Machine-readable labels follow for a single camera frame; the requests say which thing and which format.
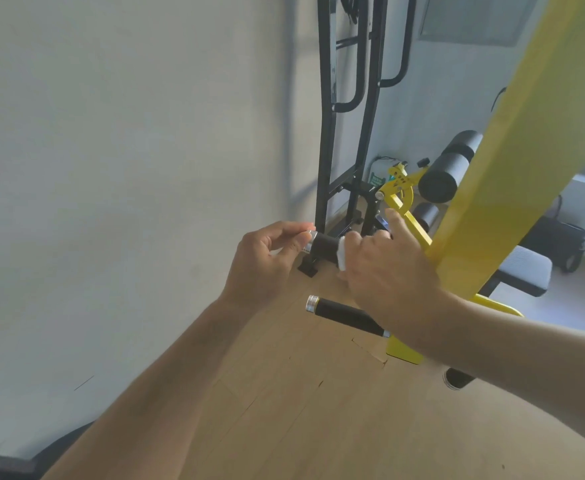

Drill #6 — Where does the grey bench seat pad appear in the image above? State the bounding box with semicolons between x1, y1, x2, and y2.
491;244;554;298

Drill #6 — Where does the yellow bench frame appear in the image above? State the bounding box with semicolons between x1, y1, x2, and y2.
374;162;524;366

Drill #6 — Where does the person's right hand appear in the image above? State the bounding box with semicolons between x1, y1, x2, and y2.
339;209;454;341

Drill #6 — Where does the yellow steel beam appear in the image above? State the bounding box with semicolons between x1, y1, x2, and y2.
424;0;585;301

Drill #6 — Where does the black tube end cap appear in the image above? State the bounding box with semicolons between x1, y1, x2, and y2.
442;367;477;392

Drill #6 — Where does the black handle grip chrome end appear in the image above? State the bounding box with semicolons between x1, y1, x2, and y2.
305;295;391;339
302;229;347;261

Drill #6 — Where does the person's left hand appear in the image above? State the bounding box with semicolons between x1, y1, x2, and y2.
221;221;317;309

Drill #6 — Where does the white cloth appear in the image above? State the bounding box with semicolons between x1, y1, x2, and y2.
336;235;361;272

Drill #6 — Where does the small black foam roller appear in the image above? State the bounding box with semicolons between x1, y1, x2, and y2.
412;202;441;234

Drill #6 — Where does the black steel rack frame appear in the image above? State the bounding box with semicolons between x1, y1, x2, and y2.
297;0;419;279

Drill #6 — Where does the person's right forearm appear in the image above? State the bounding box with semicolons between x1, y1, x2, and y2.
412;287;585;458

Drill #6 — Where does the person's left forearm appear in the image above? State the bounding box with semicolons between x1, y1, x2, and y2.
41;295;253;480

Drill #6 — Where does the grey wall panel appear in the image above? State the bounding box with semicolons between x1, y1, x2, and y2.
416;0;544;47

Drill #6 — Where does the large black foam roller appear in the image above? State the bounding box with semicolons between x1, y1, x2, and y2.
418;130;484;205

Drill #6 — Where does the black bag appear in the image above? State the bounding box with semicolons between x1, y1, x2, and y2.
519;195;585;274

